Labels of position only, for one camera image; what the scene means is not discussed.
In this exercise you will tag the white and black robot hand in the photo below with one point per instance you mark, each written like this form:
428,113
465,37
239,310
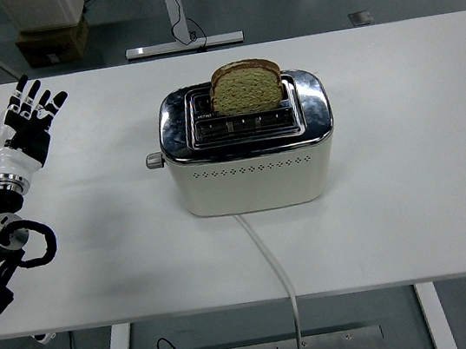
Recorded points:
9,157

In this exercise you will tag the cream and chrome toaster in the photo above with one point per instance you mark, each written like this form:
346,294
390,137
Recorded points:
247,181

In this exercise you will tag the brown cardboard box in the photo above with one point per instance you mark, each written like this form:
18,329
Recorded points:
53,45

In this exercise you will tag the small white and black device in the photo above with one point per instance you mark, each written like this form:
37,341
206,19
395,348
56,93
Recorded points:
43,338

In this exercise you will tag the white T-shaped table leg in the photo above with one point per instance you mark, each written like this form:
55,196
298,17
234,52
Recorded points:
184,45

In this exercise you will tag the brown bread slice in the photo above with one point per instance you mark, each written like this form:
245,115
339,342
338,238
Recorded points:
245,91

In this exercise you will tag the grey floor socket cover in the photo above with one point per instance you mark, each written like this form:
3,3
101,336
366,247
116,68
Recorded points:
361,18

